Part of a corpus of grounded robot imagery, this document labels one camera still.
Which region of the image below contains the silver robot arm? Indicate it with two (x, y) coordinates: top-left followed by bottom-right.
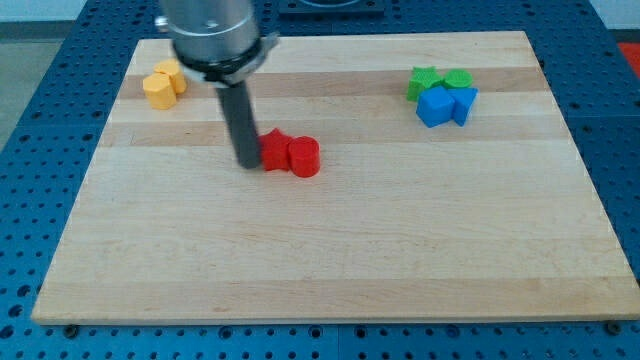
(155, 0), (279, 88)

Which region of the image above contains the red cylinder block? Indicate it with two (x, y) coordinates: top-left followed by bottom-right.
(288, 136), (321, 178)

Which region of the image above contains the red star block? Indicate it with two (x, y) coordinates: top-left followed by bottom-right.
(258, 128), (293, 171)

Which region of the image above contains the grey cylindrical pointer rod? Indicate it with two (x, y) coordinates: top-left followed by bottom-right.
(216, 81), (261, 169)

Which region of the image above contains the light wooden board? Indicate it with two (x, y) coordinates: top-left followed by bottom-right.
(32, 31), (639, 325)

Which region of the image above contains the blue cube block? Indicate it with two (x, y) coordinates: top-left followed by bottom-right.
(416, 86), (455, 128)

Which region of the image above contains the green star block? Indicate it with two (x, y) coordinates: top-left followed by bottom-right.
(406, 67), (444, 102)

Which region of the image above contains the blue triangle block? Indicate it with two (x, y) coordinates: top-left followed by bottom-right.
(447, 88), (479, 127)

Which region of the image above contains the green cylinder block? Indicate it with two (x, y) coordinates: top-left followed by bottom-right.
(443, 69), (474, 89)

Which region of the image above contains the yellow hexagon block front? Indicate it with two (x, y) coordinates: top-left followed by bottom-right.
(142, 73), (177, 110)

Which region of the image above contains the yellow block rear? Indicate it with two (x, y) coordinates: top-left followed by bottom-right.
(153, 58), (187, 94)

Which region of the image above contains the red object at edge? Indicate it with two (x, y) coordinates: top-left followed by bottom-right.
(618, 42), (640, 77)

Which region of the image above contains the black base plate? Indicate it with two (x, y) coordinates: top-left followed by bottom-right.
(278, 0), (386, 16)

